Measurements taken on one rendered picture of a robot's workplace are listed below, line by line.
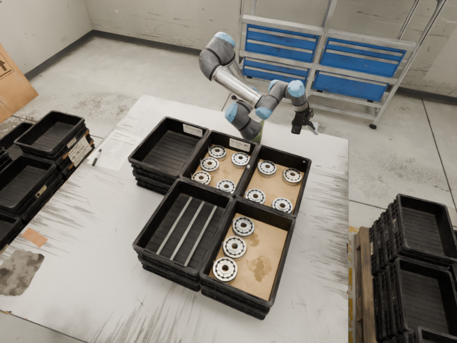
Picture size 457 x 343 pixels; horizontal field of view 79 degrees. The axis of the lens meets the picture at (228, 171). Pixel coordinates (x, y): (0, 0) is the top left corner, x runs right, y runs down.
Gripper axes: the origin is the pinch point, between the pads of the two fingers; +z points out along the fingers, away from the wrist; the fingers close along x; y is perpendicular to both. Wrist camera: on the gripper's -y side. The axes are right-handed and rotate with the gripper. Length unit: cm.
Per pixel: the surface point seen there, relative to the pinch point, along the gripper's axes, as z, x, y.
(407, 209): 72, -59, 7
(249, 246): -11, -9, -72
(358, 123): 150, 17, 129
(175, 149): -20, 58, -44
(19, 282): -44, 64, -137
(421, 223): 73, -68, 2
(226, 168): -9.6, 27.0, -40.4
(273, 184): -0.2, 1.3, -35.8
